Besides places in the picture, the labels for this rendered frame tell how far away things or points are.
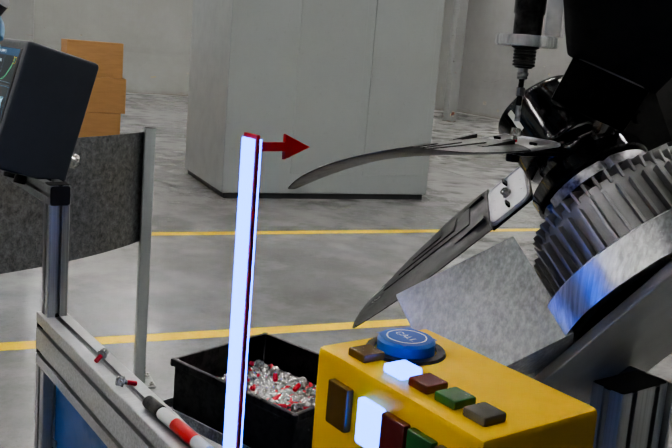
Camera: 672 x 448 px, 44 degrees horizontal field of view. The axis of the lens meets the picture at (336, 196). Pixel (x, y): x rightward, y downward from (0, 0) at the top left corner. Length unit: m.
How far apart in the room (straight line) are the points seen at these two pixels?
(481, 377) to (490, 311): 0.38
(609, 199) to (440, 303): 0.21
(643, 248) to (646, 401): 0.27
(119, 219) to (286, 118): 4.38
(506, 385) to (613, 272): 0.34
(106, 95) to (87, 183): 6.18
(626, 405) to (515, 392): 0.52
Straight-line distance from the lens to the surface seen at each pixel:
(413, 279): 1.08
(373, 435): 0.53
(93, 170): 2.83
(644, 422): 1.09
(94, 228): 2.88
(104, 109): 8.98
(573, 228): 0.91
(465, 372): 0.56
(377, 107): 7.55
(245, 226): 0.77
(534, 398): 0.53
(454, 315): 0.93
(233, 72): 7.05
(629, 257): 0.86
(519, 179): 1.08
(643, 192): 0.90
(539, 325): 0.92
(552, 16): 0.96
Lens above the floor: 1.27
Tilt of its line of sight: 9 degrees down
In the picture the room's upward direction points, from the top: 5 degrees clockwise
